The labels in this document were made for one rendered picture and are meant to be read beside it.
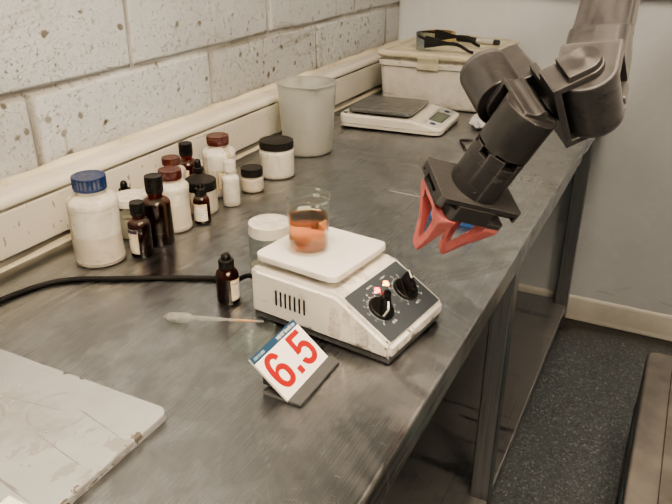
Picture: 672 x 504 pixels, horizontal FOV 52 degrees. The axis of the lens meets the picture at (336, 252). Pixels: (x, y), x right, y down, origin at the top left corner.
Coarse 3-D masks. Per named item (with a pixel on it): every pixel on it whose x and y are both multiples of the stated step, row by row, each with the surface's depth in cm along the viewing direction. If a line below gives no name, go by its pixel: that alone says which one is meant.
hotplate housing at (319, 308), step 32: (384, 256) 86; (256, 288) 84; (288, 288) 81; (320, 288) 79; (352, 288) 79; (288, 320) 83; (320, 320) 80; (352, 320) 77; (416, 320) 80; (384, 352) 76
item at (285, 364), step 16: (288, 336) 76; (304, 336) 78; (272, 352) 73; (288, 352) 75; (304, 352) 76; (320, 352) 78; (272, 368) 72; (288, 368) 73; (304, 368) 75; (288, 384) 72
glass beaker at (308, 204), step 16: (288, 192) 82; (304, 192) 84; (320, 192) 83; (288, 208) 81; (304, 208) 79; (320, 208) 80; (288, 224) 82; (304, 224) 80; (320, 224) 80; (288, 240) 83; (304, 240) 81; (320, 240) 81
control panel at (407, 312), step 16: (384, 272) 84; (400, 272) 85; (368, 288) 80; (384, 288) 82; (352, 304) 77; (368, 304) 78; (400, 304) 81; (416, 304) 82; (432, 304) 83; (368, 320) 77; (384, 320) 78; (400, 320) 79; (384, 336) 76
